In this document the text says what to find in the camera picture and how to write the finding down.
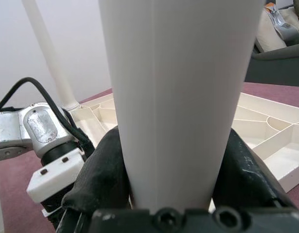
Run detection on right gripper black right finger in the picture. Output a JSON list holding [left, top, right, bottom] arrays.
[[210, 127, 298, 212]]

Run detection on white plastic table leg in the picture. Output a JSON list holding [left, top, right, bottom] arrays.
[[98, 0, 266, 212], [21, 0, 81, 112]]

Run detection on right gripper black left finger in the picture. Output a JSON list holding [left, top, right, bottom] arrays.
[[52, 127, 133, 233]]

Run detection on dark grey armchair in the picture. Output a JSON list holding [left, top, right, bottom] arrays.
[[244, 31, 299, 85]]

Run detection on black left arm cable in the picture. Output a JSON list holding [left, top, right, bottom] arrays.
[[0, 77, 95, 156]]

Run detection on beige cushion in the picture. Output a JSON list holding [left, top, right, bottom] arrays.
[[280, 6, 299, 32], [255, 7, 287, 53]]

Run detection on white plastic children table top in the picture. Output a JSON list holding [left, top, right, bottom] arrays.
[[69, 92, 299, 194]]

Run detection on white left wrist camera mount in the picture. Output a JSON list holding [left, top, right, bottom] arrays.
[[26, 148, 86, 218]]

